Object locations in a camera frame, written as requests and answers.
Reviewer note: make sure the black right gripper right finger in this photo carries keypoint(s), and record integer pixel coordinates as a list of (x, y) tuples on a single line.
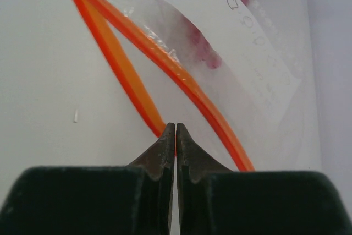
[(215, 200)]

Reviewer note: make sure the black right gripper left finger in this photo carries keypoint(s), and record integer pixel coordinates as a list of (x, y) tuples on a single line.
[(131, 199)]

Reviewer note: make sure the clear zip top bag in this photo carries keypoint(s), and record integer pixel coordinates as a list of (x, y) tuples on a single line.
[(238, 73)]

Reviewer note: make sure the red fake grape bunch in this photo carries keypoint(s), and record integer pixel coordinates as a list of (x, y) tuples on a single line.
[(201, 47)]

